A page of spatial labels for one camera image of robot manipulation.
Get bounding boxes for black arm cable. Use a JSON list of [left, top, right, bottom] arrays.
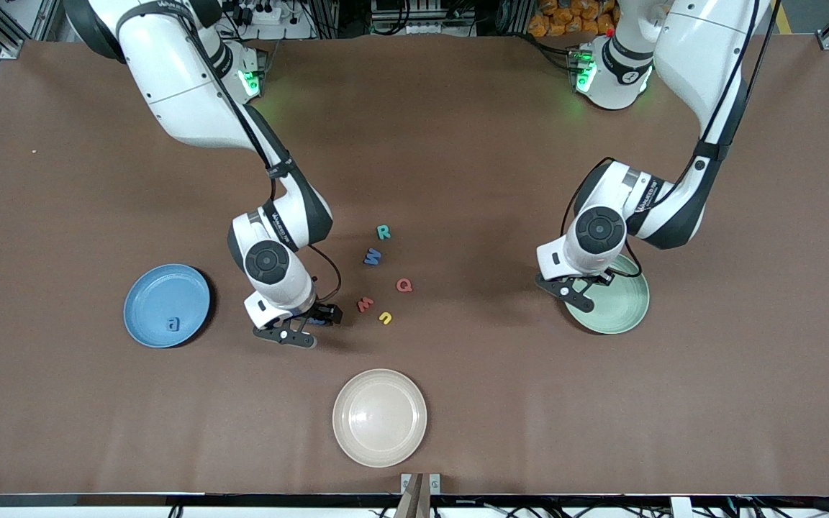
[[116, 0, 344, 303], [563, 0, 779, 285]]

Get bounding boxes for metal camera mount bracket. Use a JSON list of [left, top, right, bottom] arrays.
[[394, 473, 442, 518]]

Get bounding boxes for green plate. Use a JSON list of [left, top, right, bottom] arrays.
[[563, 252, 651, 335]]

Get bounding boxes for white power strip with plugs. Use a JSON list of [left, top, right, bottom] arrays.
[[231, 0, 300, 26]]

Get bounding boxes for blue plate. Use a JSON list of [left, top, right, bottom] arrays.
[[123, 263, 212, 349]]

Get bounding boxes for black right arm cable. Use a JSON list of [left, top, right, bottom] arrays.
[[116, 0, 344, 303]]

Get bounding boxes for beige plate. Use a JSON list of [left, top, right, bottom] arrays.
[[332, 368, 428, 468]]

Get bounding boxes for orange packaged items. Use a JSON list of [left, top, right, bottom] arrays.
[[527, 0, 618, 38]]

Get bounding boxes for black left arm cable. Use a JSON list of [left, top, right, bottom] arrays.
[[563, 0, 779, 285]]

